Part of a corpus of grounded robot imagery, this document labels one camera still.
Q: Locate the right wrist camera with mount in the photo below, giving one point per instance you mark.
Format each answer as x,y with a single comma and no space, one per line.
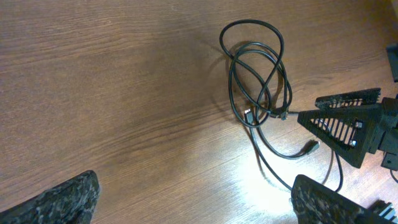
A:
392,57

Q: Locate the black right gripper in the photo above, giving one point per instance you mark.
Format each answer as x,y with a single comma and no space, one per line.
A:
353,130

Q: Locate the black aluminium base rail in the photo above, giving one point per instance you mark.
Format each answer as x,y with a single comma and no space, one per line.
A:
385,210

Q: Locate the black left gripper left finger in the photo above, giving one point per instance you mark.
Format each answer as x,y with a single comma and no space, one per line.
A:
72,201

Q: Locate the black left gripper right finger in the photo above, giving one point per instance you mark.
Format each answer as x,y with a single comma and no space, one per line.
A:
314,203

